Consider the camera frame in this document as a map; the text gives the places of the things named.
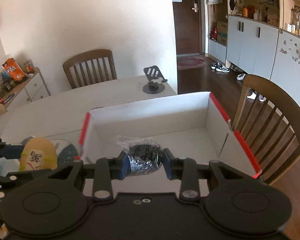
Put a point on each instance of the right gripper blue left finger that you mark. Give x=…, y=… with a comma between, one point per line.
x=106, y=170

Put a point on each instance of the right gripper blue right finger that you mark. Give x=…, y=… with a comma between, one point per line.
x=188, y=172

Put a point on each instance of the yellow plush toy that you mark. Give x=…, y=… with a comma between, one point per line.
x=38, y=154

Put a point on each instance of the small dark wrapper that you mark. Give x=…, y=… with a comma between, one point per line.
x=144, y=155

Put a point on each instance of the red cardboard shoe box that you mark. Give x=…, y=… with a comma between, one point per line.
x=191, y=125

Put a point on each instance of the white side cabinet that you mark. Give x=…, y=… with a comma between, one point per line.
x=33, y=89

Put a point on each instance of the orange chip bag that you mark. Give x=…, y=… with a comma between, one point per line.
x=13, y=70

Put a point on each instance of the black phone stand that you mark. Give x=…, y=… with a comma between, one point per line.
x=155, y=79

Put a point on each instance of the right wooden chair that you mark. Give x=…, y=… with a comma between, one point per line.
x=268, y=119

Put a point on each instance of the wooden chair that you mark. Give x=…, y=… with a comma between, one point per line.
x=268, y=119
x=91, y=67

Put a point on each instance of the far wooden chair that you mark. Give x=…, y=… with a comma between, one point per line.
x=91, y=67

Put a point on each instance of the red door rug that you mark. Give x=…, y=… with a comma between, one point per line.
x=193, y=61

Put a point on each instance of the sneakers on floor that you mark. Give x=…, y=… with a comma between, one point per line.
x=217, y=66

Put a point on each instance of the white wall cabinets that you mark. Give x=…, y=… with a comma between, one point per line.
x=260, y=37

